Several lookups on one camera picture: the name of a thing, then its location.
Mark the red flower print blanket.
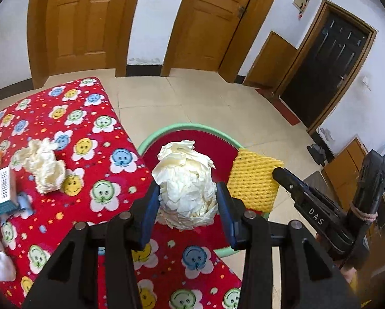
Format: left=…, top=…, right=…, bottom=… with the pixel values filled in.
left=0, top=77, right=244, bottom=309

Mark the small crumpled white paper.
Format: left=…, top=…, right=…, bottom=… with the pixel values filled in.
left=20, top=138, right=66, bottom=194

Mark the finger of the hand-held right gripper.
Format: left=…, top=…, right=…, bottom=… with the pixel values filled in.
left=272, top=167, right=349, bottom=235

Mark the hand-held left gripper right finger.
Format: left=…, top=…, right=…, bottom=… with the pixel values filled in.
left=216, top=182, right=362, bottom=309

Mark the large white paper ball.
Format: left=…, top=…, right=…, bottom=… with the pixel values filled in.
left=152, top=140, right=219, bottom=231

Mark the wooden cabinet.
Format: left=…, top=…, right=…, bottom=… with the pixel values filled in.
left=323, top=137, right=370, bottom=200

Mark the low wooden panel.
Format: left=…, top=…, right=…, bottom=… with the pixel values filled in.
left=244, top=30, right=299, bottom=89

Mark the wooden panel door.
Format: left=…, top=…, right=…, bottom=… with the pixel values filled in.
left=27, top=0, right=146, bottom=89
left=160, top=0, right=286, bottom=82

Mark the dark door with wooden frame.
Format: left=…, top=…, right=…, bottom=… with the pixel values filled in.
left=276, top=0, right=378, bottom=134

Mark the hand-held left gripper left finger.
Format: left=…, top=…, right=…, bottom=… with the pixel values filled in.
left=22, top=182, right=162, bottom=309

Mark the red doormat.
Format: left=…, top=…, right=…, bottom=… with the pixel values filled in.
left=255, top=88, right=301, bottom=126

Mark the yellow foam net sleeve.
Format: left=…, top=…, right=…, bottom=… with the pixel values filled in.
left=228, top=148, right=285, bottom=212

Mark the pair of dark shoes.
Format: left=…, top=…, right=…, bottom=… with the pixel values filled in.
left=307, top=143, right=334, bottom=167

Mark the red basin with green rim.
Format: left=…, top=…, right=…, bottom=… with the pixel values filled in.
left=137, top=122, right=272, bottom=258

